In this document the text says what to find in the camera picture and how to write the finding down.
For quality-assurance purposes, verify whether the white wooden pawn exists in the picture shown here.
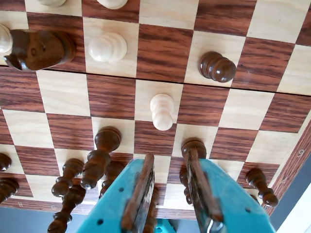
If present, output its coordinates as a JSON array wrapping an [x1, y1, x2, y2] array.
[[150, 94, 175, 131], [0, 23, 14, 54], [88, 32, 128, 63]]

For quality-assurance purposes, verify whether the dark wooden knight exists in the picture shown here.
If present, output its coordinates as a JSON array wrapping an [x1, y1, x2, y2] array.
[[3, 29, 76, 71]]

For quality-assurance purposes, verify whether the dark wooden pawn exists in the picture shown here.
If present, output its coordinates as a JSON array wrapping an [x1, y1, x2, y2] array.
[[51, 158, 85, 198], [245, 167, 279, 208], [179, 167, 195, 207], [80, 126, 122, 190], [181, 137, 207, 160], [0, 152, 12, 172], [198, 51, 237, 83]]

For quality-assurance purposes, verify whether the white wooden bishop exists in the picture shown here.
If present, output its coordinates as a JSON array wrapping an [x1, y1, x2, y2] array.
[[96, 0, 128, 10]]

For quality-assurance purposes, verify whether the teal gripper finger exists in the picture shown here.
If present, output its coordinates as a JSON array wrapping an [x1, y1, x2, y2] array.
[[76, 153, 156, 233], [186, 147, 277, 233]]

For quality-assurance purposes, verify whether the wooden chessboard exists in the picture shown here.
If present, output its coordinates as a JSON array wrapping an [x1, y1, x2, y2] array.
[[0, 0, 311, 220]]

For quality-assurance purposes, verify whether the white wooden knight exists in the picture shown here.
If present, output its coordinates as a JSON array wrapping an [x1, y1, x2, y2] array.
[[37, 0, 67, 7]]

